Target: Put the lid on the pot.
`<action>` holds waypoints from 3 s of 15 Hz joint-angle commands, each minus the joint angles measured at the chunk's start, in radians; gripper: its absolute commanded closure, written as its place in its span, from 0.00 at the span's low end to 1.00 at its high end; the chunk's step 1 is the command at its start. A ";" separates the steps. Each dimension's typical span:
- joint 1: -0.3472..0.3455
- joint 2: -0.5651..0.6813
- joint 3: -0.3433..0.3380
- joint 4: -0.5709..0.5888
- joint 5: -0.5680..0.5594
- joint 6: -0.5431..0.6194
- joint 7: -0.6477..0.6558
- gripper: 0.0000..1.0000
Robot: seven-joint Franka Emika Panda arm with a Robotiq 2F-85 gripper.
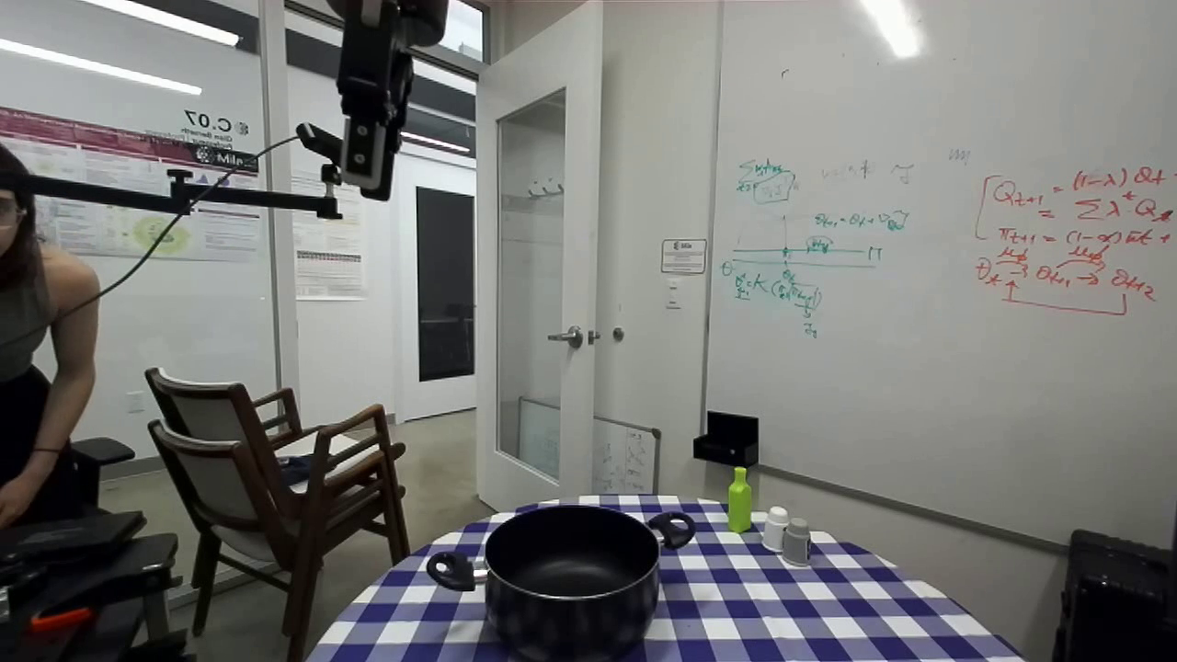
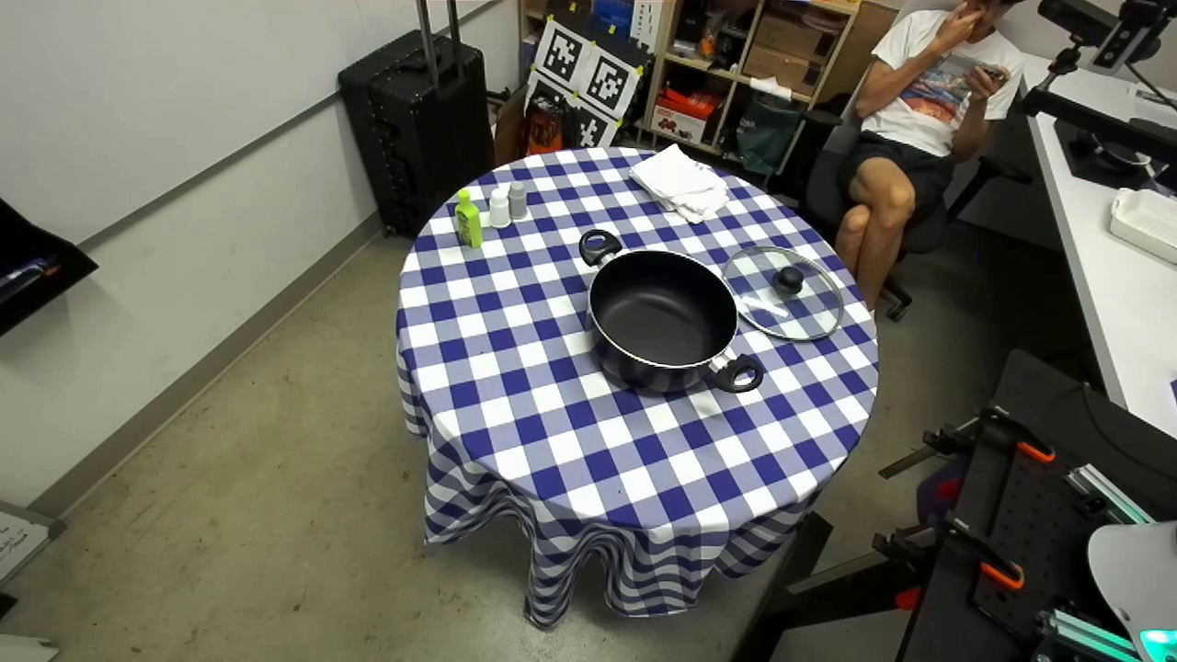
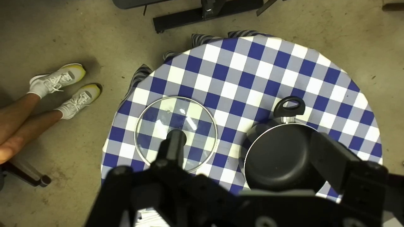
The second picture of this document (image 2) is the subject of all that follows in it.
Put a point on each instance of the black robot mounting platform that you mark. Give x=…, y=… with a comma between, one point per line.
x=1042, y=502

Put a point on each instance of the black office chair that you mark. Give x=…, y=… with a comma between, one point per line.
x=826, y=161

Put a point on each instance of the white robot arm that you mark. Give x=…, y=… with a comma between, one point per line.
x=1141, y=576

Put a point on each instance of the black white fiducial tag board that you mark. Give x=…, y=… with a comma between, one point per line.
x=562, y=55
x=608, y=82
x=576, y=116

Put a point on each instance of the white folded cloth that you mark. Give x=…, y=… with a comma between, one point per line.
x=680, y=182

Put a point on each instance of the white desk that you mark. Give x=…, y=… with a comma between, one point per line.
x=1126, y=317

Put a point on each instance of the black camera on stand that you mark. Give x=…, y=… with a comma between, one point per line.
x=1104, y=20

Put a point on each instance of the green plastic bottle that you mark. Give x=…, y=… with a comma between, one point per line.
x=467, y=221

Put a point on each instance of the grey shaker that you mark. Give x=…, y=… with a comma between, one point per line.
x=517, y=200

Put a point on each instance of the black suitcase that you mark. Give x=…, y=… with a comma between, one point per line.
x=416, y=124

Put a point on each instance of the seated person in white shirt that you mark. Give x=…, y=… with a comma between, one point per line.
x=913, y=111

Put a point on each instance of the wooden storage shelf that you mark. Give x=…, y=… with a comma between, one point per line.
x=783, y=48

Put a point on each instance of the green bag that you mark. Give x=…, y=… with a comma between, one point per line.
x=771, y=133

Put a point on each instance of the black cooking pot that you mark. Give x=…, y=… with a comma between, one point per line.
x=657, y=317

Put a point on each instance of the blue white checkered tablecloth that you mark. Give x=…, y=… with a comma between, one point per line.
x=526, y=419

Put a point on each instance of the black flat panel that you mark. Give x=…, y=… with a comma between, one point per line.
x=39, y=263

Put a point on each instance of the red box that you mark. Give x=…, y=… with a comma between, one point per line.
x=685, y=111

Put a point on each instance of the white box on desk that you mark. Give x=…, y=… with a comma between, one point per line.
x=1143, y=221

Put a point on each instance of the glass lid with black knob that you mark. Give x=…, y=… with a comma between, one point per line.
x=793, y=278

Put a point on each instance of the white shaker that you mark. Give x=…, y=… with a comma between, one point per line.
x=497, y=208

